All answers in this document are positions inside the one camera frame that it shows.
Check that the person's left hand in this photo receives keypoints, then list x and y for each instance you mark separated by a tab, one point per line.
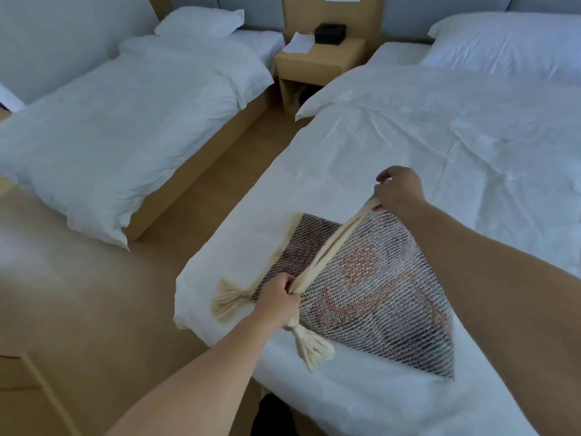
277	304

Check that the person's right hand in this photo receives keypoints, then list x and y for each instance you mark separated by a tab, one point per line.
401	190

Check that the patterned woven blanket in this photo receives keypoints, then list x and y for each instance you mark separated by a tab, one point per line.
376	295

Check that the person's left forearm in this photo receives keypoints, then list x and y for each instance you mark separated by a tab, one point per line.
195	385

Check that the person's right forearm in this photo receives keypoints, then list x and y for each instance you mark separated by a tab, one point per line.
513	313

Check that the person's black trousers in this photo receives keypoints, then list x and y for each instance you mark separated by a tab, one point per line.
274	417

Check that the wooden nightstand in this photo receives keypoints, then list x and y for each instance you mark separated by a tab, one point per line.
322	58

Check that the black tissue box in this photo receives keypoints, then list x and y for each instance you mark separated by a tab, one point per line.
330	33

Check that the grey padded headboard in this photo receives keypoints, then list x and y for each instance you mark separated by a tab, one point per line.
254	11
408	18

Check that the white paper card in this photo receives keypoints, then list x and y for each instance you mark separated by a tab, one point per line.
298	44

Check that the white pillow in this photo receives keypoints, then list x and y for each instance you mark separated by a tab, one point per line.
508	45
199	22

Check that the near bed white duvet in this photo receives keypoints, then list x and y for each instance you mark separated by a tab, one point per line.
113	122

